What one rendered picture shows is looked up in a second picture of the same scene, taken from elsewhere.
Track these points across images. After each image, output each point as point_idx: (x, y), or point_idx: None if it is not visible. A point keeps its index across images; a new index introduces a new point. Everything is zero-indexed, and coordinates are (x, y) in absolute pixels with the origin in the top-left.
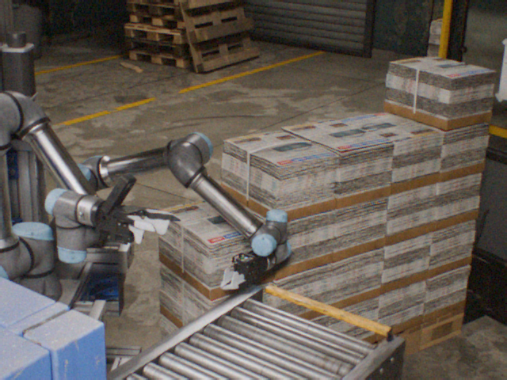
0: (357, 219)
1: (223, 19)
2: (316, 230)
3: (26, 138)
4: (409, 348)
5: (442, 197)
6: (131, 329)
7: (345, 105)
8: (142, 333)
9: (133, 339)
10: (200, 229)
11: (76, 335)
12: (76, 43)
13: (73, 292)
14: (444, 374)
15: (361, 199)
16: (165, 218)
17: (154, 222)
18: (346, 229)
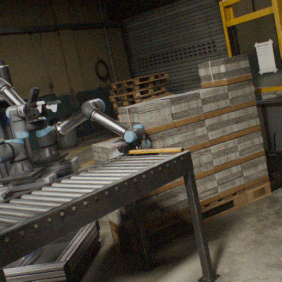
0: (190, 132)
1: None
2: (167, 139)
3: (0, 93)
4: (242, 202)
5: (236, 119)
6: (103, 224)
7: None
8: (108, 224)
9: (103, 227)
10: (107, 145)
11: None
12: (96, 137)
13: (38, 169)
14: (259, 210)
15: (188, 121)
16: (54, 103)
17: (50, 107)
18: (184, 137)
